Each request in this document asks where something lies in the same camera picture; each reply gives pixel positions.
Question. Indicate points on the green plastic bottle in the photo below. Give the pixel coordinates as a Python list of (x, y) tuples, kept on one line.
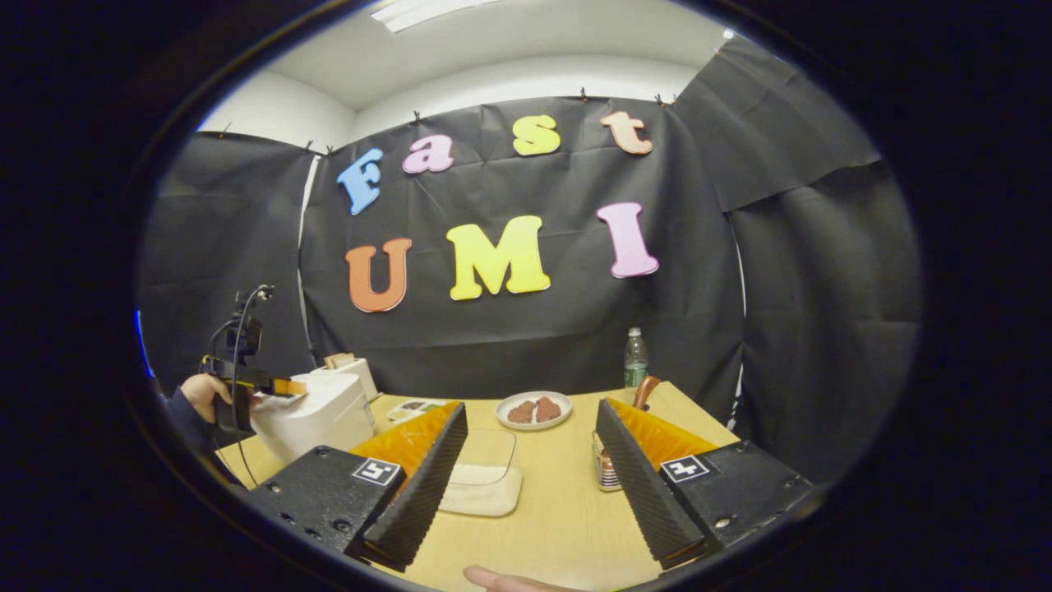
[(635, 362)]

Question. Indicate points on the white divided grain dish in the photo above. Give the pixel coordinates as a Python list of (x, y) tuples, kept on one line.
[(415, 409)]

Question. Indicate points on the wooden spoon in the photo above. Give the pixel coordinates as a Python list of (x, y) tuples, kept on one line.
[(645, 390)]

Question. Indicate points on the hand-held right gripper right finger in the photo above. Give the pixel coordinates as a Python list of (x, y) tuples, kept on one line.
[(641, 485)]

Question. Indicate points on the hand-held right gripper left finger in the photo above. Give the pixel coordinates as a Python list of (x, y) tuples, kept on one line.
[(427, 485)]

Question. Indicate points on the clear box of rice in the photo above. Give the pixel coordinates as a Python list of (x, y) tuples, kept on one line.
[(485, 485)]

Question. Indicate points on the white toaster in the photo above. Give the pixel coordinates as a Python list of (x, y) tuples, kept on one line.
[(362, 376)]

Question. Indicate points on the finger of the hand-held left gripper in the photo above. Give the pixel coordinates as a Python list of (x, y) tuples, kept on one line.
[(292, 387)]

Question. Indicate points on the black backdrop cloth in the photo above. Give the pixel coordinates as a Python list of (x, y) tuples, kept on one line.
[(781, 288)]

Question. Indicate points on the white rice cooker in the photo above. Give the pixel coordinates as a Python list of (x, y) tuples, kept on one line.
[(316, 419)]

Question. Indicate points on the brown meat piece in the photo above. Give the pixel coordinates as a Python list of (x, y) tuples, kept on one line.
[(548, 409), (521, 413)]

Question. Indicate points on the white round plate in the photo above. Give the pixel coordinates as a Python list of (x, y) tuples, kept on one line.
[(534, 426)]

